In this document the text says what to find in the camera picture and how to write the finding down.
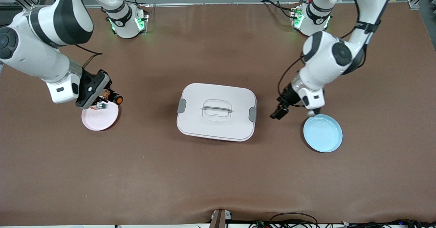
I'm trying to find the orange push button switch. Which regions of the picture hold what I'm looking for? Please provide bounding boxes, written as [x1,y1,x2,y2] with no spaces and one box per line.
[102,89,124,105]

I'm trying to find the pink round plate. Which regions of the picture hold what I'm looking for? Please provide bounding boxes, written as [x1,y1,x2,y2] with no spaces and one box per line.
[81,97,119,132]

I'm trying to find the light blue round plate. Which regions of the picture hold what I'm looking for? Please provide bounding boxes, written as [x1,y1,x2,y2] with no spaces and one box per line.
[303,114,343,153]

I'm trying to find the white lidded storage box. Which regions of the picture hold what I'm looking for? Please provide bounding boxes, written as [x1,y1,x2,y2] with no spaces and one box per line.
[176,82,258,142]

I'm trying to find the brown table mat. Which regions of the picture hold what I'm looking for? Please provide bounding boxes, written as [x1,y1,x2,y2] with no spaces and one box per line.
[0,2,436,226]

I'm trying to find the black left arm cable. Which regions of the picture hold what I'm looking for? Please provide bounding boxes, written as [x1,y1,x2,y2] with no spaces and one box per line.
[277,0,389,101]

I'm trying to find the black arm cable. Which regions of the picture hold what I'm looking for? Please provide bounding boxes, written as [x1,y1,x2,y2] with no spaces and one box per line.
[277,0,389,101]
[73,44,103,69]

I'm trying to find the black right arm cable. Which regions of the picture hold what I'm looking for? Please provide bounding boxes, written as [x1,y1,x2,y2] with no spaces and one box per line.
[73,44,103,69]

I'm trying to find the clear lid handle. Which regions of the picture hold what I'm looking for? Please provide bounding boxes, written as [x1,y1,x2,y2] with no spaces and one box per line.
[202,100,233,122]

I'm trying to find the black looped cable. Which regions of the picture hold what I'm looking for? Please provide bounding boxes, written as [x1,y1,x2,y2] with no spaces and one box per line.
[269,212,319,228]

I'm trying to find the metal post with clamp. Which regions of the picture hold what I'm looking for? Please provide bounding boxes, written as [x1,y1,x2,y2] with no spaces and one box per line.
[209,208,233,228]

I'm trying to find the black cable bundle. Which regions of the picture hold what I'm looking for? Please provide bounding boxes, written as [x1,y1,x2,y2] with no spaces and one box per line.
[249,219,436,228]

